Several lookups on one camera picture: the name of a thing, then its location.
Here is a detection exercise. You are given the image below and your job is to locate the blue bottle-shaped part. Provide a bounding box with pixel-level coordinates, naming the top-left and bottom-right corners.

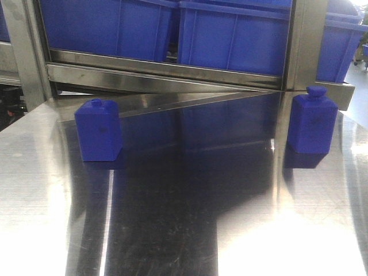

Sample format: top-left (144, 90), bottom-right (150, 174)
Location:
top-left (74, 98), bottom-right (122, 162)
top-left (287, 86), bottom-right (338, 154)

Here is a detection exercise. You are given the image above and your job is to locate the blue plastic bin right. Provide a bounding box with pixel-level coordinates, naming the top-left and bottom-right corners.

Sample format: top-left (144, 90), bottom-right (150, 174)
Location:
top-left (316, 1), bottom-right (367, 83)

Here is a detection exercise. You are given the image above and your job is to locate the blue plastic bin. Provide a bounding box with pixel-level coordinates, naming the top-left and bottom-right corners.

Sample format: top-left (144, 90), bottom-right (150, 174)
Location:
top-left (178, 1), bottom-right (290, 76)
top-left (316, 1), bottom-right (367, 83)
top-left (40, 1), bottom-right (178, 62)

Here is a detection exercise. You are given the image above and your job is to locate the blue plastic bin left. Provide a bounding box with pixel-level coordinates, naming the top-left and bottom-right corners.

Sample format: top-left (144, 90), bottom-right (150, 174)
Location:
top-left (40, 1), bottom-right (178, 62)

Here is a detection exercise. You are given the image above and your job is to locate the blue plastic bin middle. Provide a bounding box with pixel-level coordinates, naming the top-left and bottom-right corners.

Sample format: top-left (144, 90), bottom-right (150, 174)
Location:
top-left (178, 1), bottom-right (290, 76)

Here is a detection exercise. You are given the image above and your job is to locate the stainless steel shelf rack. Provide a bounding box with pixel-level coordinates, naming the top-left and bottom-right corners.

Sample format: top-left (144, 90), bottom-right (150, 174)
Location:
top-left (0, 0), bottom-right (356, 112)

